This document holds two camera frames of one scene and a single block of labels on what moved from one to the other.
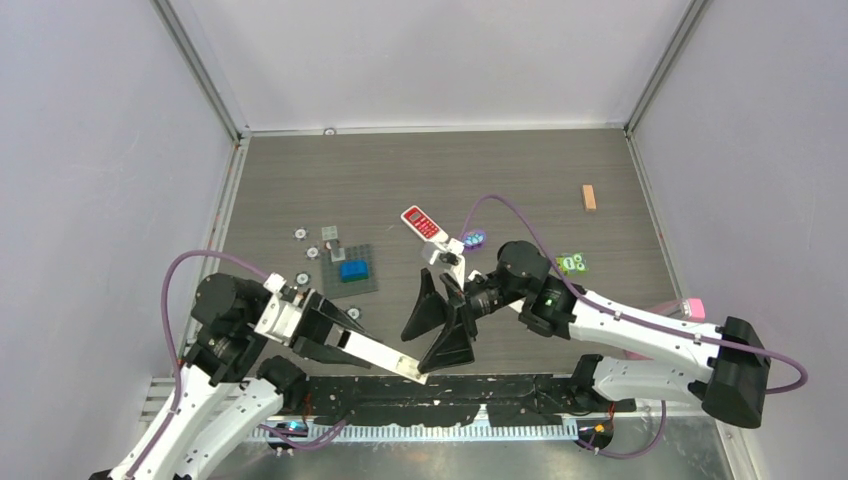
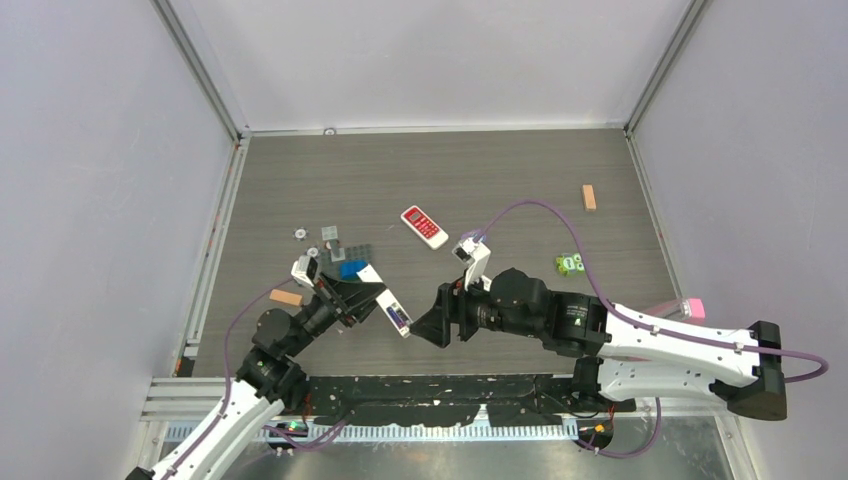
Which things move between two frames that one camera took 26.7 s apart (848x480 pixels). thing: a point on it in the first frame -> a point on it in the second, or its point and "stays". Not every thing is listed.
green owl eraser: [570, 263] stays
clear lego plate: [329, 233] stays
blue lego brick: [354, 270] stays
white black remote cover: [376, 351] -> [388, 301]
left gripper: [319, 315] -> [352, 298]
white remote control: [424, 225] stays
